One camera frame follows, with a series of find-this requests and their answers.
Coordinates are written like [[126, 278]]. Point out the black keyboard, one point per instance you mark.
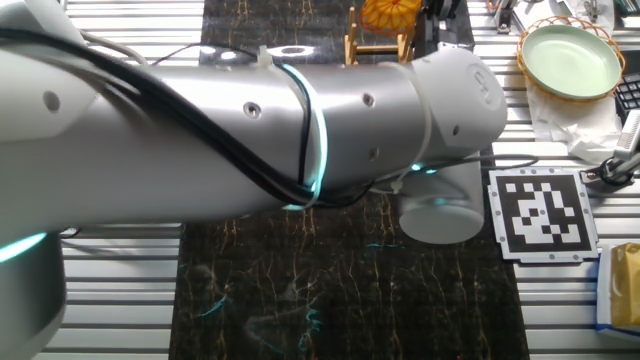
[[630, 95]]

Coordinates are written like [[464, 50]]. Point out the orange woven oval basket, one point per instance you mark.
[[390, 17]]

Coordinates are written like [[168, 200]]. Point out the pale green plate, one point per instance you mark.
[[570, 62]]

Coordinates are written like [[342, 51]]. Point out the white crumpled plastic bag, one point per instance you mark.
[[575, 125]]

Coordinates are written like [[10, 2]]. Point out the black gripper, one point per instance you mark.
[[442, 10]]

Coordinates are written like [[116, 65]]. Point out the wooden dish rack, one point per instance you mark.
[[351, 47]]

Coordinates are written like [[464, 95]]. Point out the black camera clamp mount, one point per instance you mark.
[[612, 172]]

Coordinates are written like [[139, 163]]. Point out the small metal clamp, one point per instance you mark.
[[592, 10]]

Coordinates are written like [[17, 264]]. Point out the black marble pattern mat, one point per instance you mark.
[[350, 300]]

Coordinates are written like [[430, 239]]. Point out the small silver camera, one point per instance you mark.
[[629, 135]]

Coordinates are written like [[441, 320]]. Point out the orange wicker basket under plate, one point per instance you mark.
[[580, 20]]

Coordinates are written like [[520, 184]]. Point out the yellow tissue box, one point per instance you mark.
[[625, 285]]

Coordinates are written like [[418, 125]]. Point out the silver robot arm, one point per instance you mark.
[[200, 165]]

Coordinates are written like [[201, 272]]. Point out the black white marker board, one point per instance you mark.
[[542, 215]]

